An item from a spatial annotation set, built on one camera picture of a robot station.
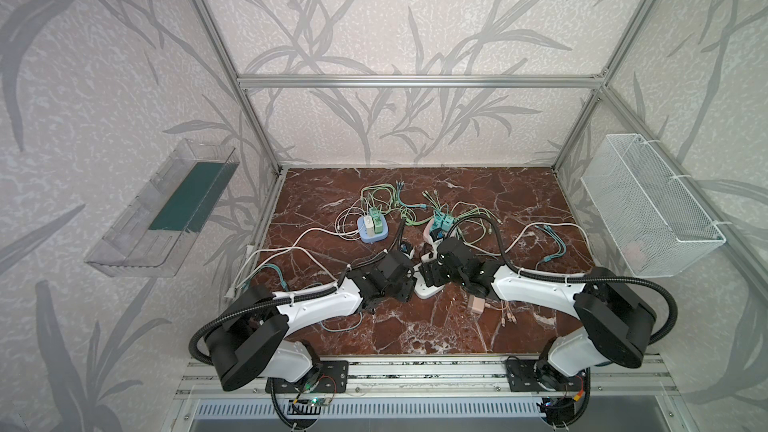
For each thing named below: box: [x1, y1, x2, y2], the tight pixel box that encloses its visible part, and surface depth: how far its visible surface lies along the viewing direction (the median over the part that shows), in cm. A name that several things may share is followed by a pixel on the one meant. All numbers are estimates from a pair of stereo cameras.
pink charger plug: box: [469, 294, 485, 315], surface depth 85 cm
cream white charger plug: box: [364, 215, 375, 237], surface depth 96 cm
